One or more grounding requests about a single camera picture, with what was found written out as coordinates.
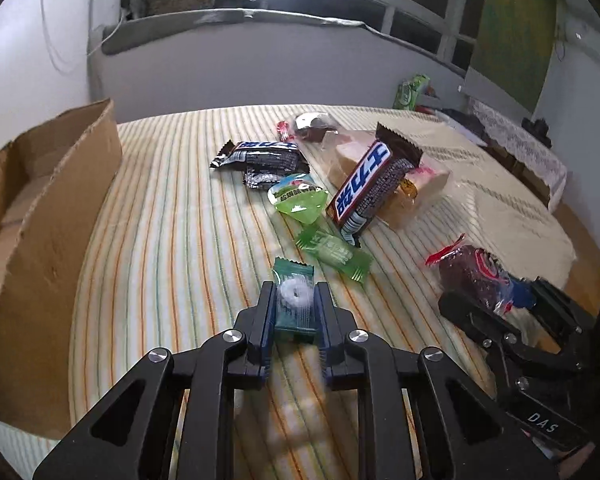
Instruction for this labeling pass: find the light green candy wrapper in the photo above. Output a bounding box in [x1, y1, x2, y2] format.
[295, 224, 374, 285]

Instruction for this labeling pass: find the small dark object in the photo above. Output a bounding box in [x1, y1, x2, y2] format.
[522, 117, 553, 148]

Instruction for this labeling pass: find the large brown chocolate bar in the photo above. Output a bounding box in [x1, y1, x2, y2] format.
[326, 122, 424, 248]

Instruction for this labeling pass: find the green yellow wall hanging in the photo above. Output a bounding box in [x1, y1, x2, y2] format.
[467, 0, 561, 111]

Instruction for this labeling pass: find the dark green mint candy packet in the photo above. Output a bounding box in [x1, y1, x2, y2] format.
[271, 256, 321, 346]

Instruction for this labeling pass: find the white cable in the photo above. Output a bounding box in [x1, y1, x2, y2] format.
[42, 0, 111, 73]

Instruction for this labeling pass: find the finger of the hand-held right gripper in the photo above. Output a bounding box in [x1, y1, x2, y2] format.
[438, 291, 523, 350]
[524, 276, 597, 349]

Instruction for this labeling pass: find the striped bed sheet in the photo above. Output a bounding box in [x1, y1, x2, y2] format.
[0, 104, 578, 480]

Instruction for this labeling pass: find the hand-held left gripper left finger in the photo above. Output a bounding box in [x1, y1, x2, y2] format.
[32, 280, 276, 480]

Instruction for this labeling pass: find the black item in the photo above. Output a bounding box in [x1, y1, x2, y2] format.
[442, 109, 488, 147]

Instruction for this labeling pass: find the red dark snack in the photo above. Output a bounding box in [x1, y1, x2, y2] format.
[425, 234, 538, 316]

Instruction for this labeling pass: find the black chocolate bar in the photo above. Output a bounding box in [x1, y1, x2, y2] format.
[210, 140, 308, 173]

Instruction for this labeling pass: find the green tissue pack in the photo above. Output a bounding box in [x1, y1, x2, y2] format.
[392, 74, 431, 111]

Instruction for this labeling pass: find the brown cardboard box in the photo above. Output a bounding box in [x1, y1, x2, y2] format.
[0, 99, 123, 441]

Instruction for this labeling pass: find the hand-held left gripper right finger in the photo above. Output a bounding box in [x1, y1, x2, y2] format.
[314, 281, 561, 480]

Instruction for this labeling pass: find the small black snack packet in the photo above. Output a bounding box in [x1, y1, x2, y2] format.
[243, 165, 281, 191]

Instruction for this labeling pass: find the clear sliced bread packet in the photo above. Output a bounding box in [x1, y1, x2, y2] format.
[322, 127, 453, 231]

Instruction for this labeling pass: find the white window frame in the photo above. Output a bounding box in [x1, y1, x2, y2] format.
[265, 0, 481, 76]

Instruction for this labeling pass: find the white lace tablecloth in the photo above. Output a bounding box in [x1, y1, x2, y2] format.
[467, 99, 568, 206]

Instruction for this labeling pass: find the green jelly cup packet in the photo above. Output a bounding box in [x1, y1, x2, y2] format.
[267, 173, 329, 225]

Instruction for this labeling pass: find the wooden table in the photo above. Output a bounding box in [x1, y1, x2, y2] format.
[485, 144, 556, 202]

